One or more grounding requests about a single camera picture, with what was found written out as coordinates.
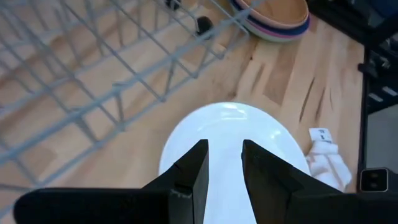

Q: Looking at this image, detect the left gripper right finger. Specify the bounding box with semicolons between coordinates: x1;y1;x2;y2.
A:
241;139;398;224

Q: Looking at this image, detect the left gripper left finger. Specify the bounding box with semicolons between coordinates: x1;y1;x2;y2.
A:
12;139;210;224

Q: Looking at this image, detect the white red-striped dish towel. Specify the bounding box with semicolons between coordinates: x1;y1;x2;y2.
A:
306;127;353;192

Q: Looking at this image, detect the white plate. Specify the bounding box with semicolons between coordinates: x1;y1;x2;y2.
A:
158;101;312;224

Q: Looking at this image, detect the pink plate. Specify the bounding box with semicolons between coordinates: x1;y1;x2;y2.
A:
242;21;308;40

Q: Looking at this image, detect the small black camera box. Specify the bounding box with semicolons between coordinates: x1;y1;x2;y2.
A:
359;167;390;193

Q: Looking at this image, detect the grey wire dish rack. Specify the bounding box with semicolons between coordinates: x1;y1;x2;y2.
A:
0;0;268;218

